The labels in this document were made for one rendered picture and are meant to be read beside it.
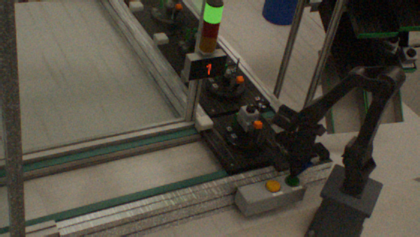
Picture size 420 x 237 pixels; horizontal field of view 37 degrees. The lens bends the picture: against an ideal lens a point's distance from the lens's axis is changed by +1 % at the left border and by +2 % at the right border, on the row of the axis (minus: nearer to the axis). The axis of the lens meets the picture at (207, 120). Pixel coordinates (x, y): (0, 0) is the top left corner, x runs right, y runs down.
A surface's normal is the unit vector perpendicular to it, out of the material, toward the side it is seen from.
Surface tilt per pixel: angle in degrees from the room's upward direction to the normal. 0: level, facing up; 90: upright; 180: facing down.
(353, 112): 45
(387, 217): 0
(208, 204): 90
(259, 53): 0
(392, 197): 0
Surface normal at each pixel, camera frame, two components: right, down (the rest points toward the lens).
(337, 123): 0.31, -0.09
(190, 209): 0.45, 0.62
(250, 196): 0.14, -0.76
